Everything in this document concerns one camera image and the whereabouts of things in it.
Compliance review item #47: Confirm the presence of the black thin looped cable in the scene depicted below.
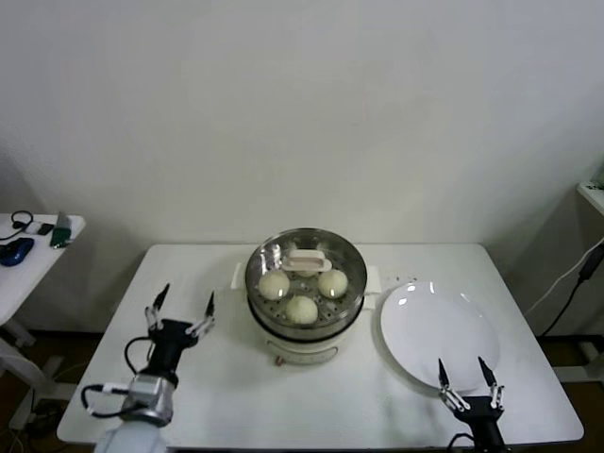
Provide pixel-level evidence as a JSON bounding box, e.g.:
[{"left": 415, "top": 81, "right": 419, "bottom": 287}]
[{"left": 0, "top": 210, "right": 35, "bottom": 242}]

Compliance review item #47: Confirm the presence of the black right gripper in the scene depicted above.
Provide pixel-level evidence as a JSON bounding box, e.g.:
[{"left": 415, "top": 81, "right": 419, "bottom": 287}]
[{"left": 436, "top": 356, "right": 509, "bottom": 453}]

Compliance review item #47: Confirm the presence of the white round plate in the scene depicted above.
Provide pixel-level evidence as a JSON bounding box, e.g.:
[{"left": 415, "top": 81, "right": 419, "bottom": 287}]
[{"left": 379, "top": 281, "right": 501, "bottom": 395}]

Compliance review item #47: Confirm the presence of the white shelf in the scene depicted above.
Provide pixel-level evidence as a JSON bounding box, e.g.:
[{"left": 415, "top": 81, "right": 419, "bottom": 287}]
[{"left": 574, "top": 181, "right": 604, "bottom": 223}]

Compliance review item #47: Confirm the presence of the white power cable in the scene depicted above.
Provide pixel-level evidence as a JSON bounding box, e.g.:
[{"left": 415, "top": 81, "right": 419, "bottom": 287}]
[{"left": 526, "top": 235, "right": 604, "bottom": 316}]

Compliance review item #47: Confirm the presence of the white side table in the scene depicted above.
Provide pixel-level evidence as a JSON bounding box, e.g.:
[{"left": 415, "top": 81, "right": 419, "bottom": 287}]
[{"left": 0, "top": 211, "right": 87, "bottom": 428}]

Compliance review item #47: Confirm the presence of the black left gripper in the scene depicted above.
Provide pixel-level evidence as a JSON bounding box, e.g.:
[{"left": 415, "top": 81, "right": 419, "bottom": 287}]
[{"left": 143, "top": 282, "right": 217, "bottom": 378}]

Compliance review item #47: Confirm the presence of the green circuit board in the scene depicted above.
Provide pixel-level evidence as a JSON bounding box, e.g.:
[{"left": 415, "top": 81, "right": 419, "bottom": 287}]
[{"left": 49, "top": 225, "right": 73, "bottom": 250}]

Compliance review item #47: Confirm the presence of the blue computer mouse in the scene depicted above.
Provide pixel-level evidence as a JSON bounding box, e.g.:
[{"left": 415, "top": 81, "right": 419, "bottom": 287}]
[{"left": 0, "top": 238, "right": 36, "bottom": 266}]

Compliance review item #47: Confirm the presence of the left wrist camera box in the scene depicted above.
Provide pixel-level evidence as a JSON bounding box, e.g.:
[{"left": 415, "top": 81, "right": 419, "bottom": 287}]
[{"left": 123, "top": 374, "right": 180, "bottom": 426}]

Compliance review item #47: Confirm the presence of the glass lid with white handle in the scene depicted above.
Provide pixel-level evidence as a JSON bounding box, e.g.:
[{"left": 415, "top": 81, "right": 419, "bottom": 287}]
[{"left": 245, "top": 228, "right": 368, "bottom": 331}]

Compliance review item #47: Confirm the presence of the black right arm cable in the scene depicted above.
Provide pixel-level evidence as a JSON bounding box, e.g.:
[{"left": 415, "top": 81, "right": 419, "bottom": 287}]
[{"left": 446, "top": 431, "right": 473, "bottom": 453}]

